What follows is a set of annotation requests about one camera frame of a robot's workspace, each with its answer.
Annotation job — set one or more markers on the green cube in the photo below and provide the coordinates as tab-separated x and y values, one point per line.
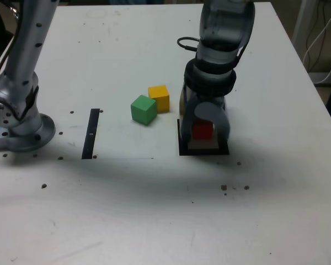
143	110

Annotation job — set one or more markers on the yellow cube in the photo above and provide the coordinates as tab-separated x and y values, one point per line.
160	98

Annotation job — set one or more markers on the red cube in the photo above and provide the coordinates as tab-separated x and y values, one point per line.
201	131

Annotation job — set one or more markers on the black tape strip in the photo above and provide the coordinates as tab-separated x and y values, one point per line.
90	135

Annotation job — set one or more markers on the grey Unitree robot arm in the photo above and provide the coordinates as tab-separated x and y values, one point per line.
226	27

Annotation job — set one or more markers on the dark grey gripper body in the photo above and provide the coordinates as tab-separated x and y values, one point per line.
218	100

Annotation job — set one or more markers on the black tape square outline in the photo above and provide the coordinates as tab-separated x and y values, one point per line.
204	152

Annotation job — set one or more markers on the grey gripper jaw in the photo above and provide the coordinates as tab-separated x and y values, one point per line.
186	124
209	111

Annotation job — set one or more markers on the white post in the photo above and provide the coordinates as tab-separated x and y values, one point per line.
302	19

